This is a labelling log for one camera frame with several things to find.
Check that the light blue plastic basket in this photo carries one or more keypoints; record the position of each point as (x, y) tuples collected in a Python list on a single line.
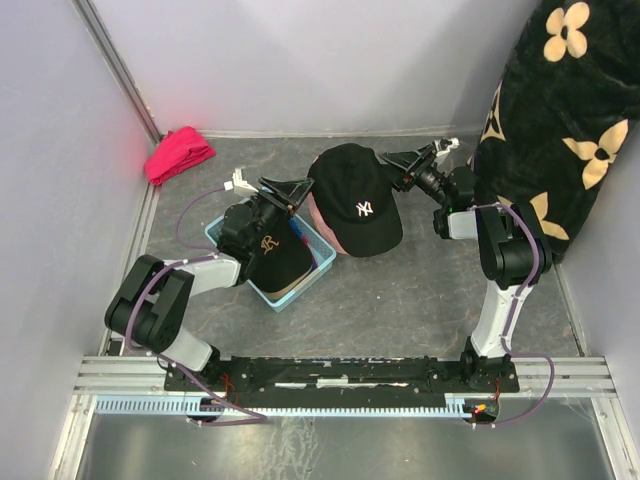
[(320, 260)]

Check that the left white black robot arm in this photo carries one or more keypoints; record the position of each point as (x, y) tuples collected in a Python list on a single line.
[(149, 307)]

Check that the black floral blanket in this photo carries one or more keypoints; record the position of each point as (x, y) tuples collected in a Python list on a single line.
[(566, 102)]

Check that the pink cap with R logo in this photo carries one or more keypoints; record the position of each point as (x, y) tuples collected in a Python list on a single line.
[(322, 228)]

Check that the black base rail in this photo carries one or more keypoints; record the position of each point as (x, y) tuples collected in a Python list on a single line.
[(355, 382)]

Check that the black cap white NY logo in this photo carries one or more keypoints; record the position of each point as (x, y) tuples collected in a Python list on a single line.
[(356, 201)]

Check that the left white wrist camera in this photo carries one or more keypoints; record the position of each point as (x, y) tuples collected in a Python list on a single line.
[(238, 185)]

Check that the tan cap in basket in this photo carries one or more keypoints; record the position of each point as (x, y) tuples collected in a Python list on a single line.
[(279, 294)]

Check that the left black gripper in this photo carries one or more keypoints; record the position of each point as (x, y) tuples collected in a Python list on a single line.
[(286, 196)]

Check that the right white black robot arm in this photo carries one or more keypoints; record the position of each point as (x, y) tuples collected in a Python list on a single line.
[(513, 250)]

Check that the aluminium corner profile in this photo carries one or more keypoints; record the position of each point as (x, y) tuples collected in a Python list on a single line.
[(97, 29)]

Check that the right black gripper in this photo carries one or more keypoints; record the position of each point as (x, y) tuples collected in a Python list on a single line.
[(407, 160)]

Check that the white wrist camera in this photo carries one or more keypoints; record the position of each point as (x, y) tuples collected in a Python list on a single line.
[(444, 146), (238, 185)]

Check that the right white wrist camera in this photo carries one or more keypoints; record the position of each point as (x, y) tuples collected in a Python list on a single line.
[(444, 146)]

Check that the light blue cable duct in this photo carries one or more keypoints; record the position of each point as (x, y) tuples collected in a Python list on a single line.
[(201, 407)]

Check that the red cloth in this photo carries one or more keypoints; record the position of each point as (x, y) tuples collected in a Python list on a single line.
[(179, 151)]

